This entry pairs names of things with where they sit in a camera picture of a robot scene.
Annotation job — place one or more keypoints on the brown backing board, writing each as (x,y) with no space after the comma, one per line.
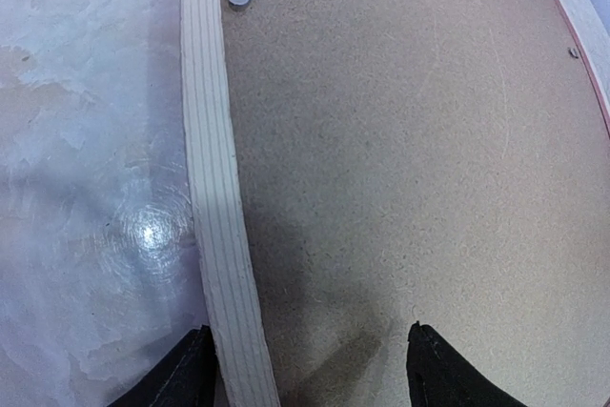
(414,178)

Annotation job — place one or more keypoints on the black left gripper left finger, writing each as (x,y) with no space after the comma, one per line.
(184,377)

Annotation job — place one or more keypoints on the pink wooden picture frame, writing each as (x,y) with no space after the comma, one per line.
(214,188)

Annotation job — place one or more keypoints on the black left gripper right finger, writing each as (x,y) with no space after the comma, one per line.
(439,376)

